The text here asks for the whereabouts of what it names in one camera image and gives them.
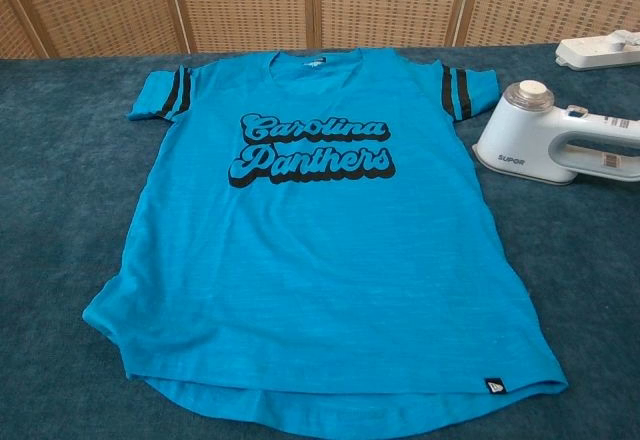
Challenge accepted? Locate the blue Carolina Panthers t-shirt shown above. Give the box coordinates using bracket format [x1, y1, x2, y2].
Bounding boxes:
[82, 47, 570, 440]

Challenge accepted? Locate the white handheld garment steamer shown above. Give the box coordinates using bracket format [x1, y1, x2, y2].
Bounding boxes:
[472, 79, 640, 186]

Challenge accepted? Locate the wicker folding screen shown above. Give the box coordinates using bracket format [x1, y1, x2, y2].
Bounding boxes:
[0, 0, 640, 60]

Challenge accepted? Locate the dark blue carpeted table surface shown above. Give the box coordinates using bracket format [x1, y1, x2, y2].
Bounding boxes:
[0, 42, 640, 440]

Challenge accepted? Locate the white power strip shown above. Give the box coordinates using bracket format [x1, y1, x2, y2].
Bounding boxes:
[554, 29, 640, 71]

